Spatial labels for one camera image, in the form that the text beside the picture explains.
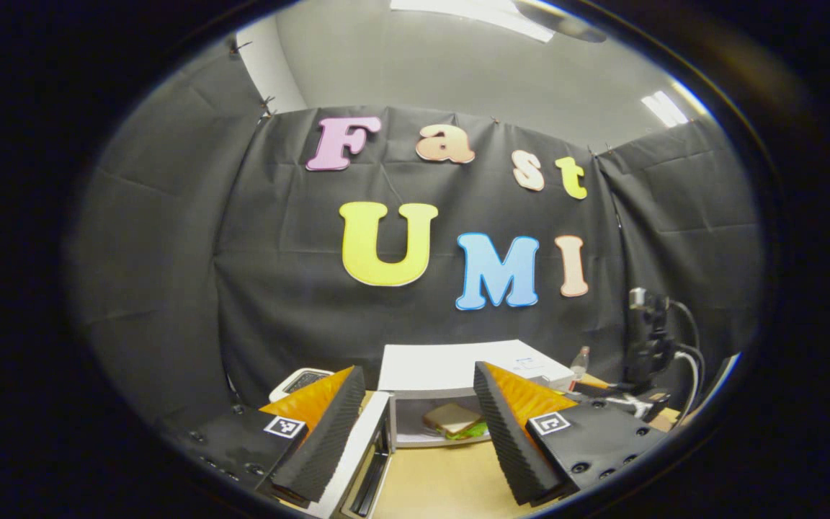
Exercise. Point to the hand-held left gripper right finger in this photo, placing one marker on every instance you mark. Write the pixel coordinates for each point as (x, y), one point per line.
(509, 432)

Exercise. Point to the white toaster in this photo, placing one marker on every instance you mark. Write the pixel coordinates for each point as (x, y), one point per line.
(300, 380)

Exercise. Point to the sandwich with lettuce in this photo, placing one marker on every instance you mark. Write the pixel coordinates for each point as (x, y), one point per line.
(454, 422)

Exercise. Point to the white microwave oven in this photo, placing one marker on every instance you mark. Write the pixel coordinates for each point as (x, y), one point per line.
(458, 364)

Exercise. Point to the black backdrop cloth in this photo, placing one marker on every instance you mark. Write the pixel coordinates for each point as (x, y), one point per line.
(278, 288)

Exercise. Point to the clear bottle with red label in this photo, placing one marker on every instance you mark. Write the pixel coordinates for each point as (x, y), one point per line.
(579, 364)

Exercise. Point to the small ceiling light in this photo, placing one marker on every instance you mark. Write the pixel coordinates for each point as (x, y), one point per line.
(663, 108)

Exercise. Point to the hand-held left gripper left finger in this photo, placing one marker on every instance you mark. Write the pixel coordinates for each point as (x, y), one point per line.
(325, 432)

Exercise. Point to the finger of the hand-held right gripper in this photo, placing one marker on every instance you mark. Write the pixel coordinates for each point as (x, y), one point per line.
(620, 396)

